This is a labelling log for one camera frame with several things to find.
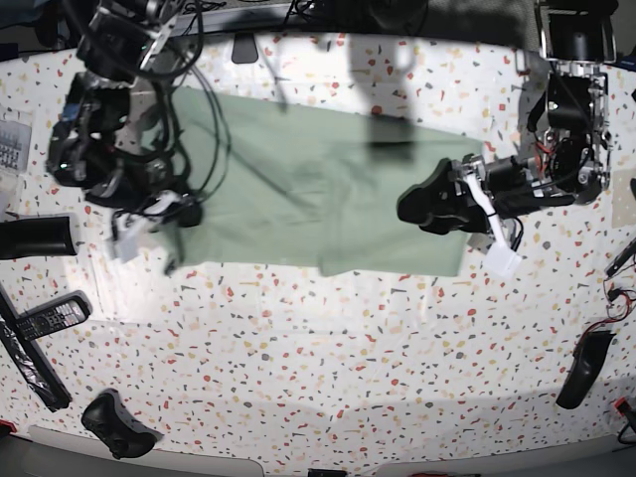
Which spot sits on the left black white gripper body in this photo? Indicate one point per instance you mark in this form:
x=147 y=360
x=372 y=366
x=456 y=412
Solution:
x=502 y=191

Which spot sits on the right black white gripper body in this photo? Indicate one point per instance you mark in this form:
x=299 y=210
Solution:
x=139 y=195

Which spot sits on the light green T-shirt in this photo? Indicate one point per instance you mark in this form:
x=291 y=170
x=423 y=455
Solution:
x=305 y=186

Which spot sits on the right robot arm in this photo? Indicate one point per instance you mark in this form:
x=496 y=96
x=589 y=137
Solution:
x=119 y=45

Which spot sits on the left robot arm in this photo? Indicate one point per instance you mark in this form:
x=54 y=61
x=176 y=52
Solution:
x=572 y=144

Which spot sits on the black cylindrical tube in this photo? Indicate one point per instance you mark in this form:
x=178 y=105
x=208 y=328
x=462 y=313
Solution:
x=38 y=237

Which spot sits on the beige perforated pad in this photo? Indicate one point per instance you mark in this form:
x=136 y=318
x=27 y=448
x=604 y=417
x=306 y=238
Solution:
x=623 y=200

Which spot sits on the black TV remote control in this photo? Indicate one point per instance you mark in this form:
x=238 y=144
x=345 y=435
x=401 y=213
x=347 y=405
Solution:
x=54 y=316

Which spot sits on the clear plastic parts box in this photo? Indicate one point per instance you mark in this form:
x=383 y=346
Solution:
x=16 y=131

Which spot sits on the black curved handheld device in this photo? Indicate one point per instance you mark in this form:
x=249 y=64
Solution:
x=588 y=360

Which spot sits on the grey monitor stand base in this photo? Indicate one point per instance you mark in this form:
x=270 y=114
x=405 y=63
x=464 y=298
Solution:
x=245 y=51

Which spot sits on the long black flat bar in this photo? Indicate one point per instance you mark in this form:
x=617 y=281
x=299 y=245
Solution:
x=40 y=378

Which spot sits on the black game controller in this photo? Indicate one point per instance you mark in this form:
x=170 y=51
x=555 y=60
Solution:
x=108 y=419

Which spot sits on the small red clip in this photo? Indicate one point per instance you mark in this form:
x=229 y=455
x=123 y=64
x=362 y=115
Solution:
x=622 y=405

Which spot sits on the black probe with cable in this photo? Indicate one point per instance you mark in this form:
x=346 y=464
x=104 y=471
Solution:
x=622 y=257

